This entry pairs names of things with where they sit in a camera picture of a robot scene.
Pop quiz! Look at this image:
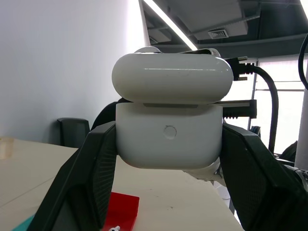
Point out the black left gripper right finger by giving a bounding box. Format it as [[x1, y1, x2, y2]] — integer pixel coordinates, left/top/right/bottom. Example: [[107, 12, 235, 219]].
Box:
[[219, 124, 308, 231]]

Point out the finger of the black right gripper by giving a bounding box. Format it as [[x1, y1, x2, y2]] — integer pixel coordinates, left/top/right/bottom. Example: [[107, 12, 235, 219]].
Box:
[[91, 102, 118, 132]]

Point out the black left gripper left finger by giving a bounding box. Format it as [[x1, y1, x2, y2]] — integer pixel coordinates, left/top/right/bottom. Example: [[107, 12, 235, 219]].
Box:
[[28, 121, 118, 231]]

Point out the white earbud charging case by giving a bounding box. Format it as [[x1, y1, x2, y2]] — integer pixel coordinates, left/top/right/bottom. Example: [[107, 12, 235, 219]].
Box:
[[112, 52, 234, 169]]

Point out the teal bin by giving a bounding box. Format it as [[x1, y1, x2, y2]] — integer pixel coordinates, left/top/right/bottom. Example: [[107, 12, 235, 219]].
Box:
[[0, 215, 34, 231]]

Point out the black office chair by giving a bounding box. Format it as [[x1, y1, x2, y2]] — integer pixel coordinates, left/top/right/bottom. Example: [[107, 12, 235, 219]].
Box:
[[57, 117, 91, 148]]

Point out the red flat plate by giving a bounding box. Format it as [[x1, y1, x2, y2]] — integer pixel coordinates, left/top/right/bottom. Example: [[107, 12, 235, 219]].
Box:
[[103, 192, 141, 231]]

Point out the ceiling air vent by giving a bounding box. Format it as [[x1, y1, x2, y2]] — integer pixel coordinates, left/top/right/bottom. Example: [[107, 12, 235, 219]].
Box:
[[207, 28, 229, 39]]

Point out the long ceiling light strip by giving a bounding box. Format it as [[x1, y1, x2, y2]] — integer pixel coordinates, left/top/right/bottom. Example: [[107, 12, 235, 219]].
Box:
[[141, 0, 199, 51]]

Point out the black camera cable with plug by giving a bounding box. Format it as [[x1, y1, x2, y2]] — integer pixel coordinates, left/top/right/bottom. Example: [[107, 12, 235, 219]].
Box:
[[225, 56, 280, 154]]

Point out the black looping arm cable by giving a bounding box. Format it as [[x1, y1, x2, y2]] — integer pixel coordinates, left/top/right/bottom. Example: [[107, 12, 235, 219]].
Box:
[[297, 35, 308, 90]]

